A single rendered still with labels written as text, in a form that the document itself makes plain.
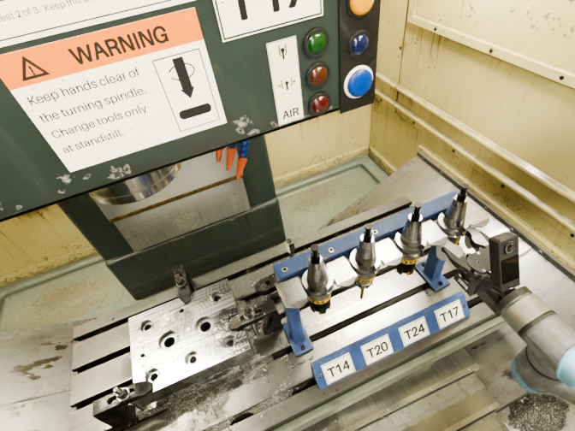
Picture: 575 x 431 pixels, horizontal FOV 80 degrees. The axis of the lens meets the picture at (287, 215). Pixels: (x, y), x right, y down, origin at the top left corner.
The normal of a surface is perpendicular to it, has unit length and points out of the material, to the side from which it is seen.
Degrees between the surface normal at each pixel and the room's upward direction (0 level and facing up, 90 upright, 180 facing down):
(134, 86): 90
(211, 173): 89
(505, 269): 63
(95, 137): 90
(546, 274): 24
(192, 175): 90
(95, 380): 0
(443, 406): 7
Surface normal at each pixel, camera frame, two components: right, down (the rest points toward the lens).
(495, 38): -0.92, 0.35
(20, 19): 0.38, 0.63
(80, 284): -0.12, -0.69
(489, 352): -0.48, -0.49
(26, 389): 0.27, -0.77
